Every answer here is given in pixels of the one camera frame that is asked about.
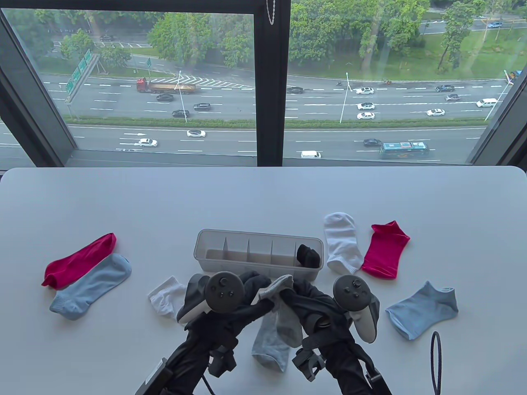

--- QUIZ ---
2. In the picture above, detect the person's right hand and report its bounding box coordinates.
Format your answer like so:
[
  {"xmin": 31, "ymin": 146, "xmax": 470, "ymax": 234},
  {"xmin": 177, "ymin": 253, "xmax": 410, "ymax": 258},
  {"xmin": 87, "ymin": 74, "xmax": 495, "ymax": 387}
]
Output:
[{"xmin": 279, "ymin": 279, "xmax": 355, "ymax": 351}]

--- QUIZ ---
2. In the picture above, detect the person's left hand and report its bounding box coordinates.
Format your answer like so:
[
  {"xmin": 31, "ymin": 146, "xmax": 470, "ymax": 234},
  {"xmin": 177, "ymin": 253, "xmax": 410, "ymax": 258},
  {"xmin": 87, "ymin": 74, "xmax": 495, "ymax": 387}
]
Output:
[{"xmin": 184, "ymin": 271, "xmax": 275, "ymax": 344}]

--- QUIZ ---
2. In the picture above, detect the grey hand controller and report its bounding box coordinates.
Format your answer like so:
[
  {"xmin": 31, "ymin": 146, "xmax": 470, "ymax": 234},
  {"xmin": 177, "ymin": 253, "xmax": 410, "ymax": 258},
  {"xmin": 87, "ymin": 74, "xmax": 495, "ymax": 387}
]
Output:
[
  {"xmin": 333, "ymin": 275, "xmax": 380, "ymax": 344},
  {"xmin": 177, "ymin": 272, "xmax": 246, "ymax": 324}
]

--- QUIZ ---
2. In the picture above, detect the black sock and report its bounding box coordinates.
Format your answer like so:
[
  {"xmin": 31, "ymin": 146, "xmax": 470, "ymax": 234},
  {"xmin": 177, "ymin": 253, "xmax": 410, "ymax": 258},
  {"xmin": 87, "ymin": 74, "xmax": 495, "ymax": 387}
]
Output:
[{"xmin": 296, "ymin": 244, "xmax": 322, "ymax": 268}]

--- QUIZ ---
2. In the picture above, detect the white sock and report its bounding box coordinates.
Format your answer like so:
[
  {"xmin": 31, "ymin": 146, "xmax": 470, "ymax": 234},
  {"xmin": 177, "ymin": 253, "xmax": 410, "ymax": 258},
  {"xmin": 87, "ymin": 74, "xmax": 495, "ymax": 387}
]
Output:
[
  {"xmin": 324, "ymin": 212, "xmax": 364, "ymax": 277},
  {"xmin": 147, "ymin": 276, "xmax": 187, "ymax": 321}
]

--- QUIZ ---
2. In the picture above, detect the red sock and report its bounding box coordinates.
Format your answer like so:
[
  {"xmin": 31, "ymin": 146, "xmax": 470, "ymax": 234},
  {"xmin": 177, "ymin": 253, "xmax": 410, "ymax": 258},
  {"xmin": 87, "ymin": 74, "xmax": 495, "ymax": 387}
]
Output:
[
  {"xmin": 361, "ymin": 221, "xmax": 411, "ymax": 280},
  {"xmin": 42, "ymin": 233, "xmax": 118, "ymax": 288}
]

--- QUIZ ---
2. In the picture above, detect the light blue sock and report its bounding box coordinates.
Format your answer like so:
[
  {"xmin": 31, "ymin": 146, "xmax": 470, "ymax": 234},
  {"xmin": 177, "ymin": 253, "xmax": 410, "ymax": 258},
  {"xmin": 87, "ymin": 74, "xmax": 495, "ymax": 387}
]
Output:
[
  {"xmin": 385, "ymin": 281, "xmax": 459, "ymax": 341},
  {"xmin": 49, "ymin": 253, "xmax": 133, "ymax": 321}
]

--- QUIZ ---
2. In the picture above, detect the grey divided storage box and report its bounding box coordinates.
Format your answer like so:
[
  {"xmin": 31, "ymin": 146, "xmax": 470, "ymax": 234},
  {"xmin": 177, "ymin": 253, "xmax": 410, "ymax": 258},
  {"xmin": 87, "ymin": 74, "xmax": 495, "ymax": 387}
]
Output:
[{"xmin": 194, "ymin": 229, "xmax": 324, "ymax": 283}]

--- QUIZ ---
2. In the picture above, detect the black labelled wrist box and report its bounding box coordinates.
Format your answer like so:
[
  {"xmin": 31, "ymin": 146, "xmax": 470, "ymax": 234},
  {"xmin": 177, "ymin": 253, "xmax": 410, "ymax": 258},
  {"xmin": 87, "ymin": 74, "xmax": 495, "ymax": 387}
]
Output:
[
  {"xmin": 366, "ymin": 368, "xmax": 392, "ymax": 395},
  {"xmin": 135, "ymin": 358, "xmax": 173, "ymax": 395}
]

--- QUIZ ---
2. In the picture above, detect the white street lamp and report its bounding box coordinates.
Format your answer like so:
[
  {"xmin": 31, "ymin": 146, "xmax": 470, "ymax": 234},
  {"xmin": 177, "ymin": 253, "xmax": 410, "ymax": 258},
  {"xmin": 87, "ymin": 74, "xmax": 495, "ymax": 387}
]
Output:
[
  {"xmin": 485, "ymin": 70, "xmax": 515, "ymax": 122},
  {"xmin": 174, "ymin": 71, "xmax": 188, "ymax": 123},
  {"xmin": 339, "ymin": 72, "xmax": 353, "ymax": 124}
]

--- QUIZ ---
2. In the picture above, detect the green road sign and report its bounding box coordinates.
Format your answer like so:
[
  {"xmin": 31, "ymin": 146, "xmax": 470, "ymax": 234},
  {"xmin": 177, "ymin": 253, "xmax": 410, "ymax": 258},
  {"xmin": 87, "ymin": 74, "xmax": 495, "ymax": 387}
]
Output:
[{"xmin": 65, "ymin": 49, "xmax": 101, "ymax": 103}]

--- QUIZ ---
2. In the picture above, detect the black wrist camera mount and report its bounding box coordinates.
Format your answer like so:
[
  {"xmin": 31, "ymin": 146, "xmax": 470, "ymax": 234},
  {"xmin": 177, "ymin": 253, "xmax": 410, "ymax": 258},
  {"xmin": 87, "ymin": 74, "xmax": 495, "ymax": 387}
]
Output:
[
  {"xmin": 292, "ymin": 348, "xmax": 326, "ymax": 381},
  {"xmin": 207, "ymin": 346, "xmax": 238, "ymax": 378}
]

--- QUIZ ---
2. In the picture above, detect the dark braided cable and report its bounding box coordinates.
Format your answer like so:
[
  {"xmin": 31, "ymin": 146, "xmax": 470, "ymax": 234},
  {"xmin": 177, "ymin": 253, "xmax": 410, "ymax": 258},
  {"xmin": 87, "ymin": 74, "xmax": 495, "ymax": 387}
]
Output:
[{"xmin": 430, "ymin": 331, "xmax": 443, "ymax": 395}]

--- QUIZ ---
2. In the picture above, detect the black window frame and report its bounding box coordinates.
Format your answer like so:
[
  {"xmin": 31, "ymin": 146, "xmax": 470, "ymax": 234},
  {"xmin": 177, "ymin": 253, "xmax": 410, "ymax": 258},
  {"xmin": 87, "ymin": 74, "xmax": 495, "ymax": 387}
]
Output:
[{"xmin": 0, "ymin": 0, "xmax": 527, "ymax": 167}]

